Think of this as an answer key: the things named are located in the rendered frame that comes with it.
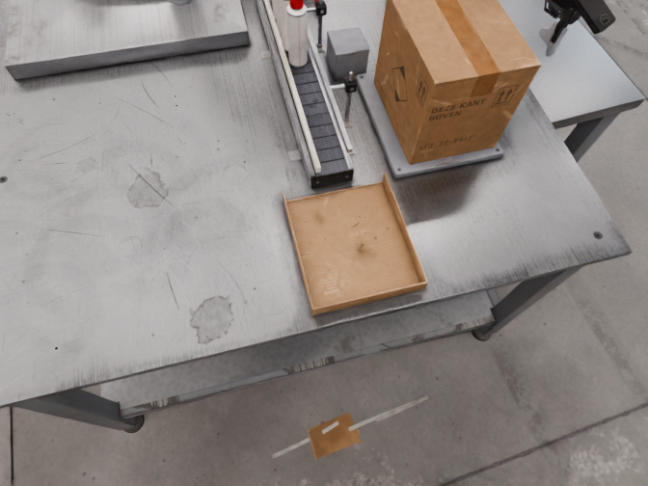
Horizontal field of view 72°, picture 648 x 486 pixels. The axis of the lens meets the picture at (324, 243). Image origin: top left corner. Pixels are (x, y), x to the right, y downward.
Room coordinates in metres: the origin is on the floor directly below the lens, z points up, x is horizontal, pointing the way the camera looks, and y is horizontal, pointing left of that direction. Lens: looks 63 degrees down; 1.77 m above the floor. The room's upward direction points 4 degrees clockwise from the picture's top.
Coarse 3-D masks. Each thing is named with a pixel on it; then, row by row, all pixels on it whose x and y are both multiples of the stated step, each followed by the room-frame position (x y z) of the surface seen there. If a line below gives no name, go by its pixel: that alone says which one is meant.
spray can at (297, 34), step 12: (300, 0) 1.01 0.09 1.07; (288, 12) 1.01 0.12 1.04; (300, 12) 1.01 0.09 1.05; (288, 24) 1.01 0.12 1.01; (300, 24) 1.00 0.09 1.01; (288, 36) 1.01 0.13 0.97; (300, 36) 1.00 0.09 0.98; (288, 48) 1.01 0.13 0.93; (300, 48) 1.00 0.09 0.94; (300, 60) 1.00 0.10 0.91
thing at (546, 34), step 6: (540, 30) 1.06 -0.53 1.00; (546, 30) 1.04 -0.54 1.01; (552, 30) 1.03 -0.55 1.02; (564, 30) 1.01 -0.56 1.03; (540, 36) 1.05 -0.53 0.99; (546, 36) 1.04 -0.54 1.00; (552, 36) 1.03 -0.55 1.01; (546, 42) 1.03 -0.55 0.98; (552, 42) 1.01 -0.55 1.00; (558, 42) 1.02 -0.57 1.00; (552, 48) 1.01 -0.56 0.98; (546, 54) 1.02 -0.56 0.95
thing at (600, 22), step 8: (576, 0) 1.00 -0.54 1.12; (584, 0) 0.99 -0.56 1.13; (592, 0) 0.99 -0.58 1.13; (600, 0) 1.00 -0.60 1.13; (584, 8) 0.98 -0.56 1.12; (592, 8) 0.98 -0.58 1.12; (600, 8) 0.98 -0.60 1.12; (608, 8) 0.98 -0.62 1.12; (584, 16) 0.98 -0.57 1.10; (592, 16) 0.97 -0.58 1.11; (600, 16) 0.96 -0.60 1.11; (608, 16) 0.97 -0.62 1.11; (592, 24) 0.96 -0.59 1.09; (600, 24) 0.95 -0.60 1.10; (608, 24) 0.96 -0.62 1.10; (600, 32) 0.95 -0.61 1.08
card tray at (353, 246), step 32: (352, 192) 0.63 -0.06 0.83; (384, 192) 0.63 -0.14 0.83; (320, 224) 0.53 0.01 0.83; (352, 224) 0.54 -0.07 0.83; (384, 224) 0.54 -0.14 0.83; (320, 256) 0.44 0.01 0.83; (352, 256) 0.45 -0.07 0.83; (384, 256) 0.45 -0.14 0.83; (416, 256) 0.44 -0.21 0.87; (320, 288) 0.37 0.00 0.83; (352, 288) 0.37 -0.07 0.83; (384, 288) 0.38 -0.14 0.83; (416, 288) 0.37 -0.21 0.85
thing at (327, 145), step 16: (272, 32) 1.14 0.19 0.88; (288, 64) 1.01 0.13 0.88; (304, 80) 0.95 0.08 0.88; (304, 96) 0.89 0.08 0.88; (320, 96) 0.90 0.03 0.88; (304, 112) 0.84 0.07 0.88; (320, 112) 0.84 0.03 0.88; (320, 128) 0.79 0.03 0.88; (320, 144) 0.74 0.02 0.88; (336, 144) 0.74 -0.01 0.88; (320, 160) 0.68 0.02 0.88; (336, 160) 0.69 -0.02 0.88
